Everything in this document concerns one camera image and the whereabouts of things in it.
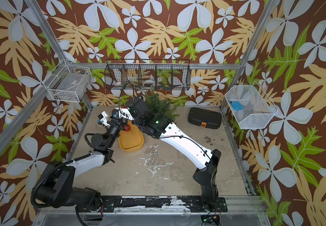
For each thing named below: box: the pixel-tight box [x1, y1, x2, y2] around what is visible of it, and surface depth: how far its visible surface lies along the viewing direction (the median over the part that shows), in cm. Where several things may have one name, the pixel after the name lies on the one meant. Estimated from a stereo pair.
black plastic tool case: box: [187, 106, 222, 130], surface depth 107 cm
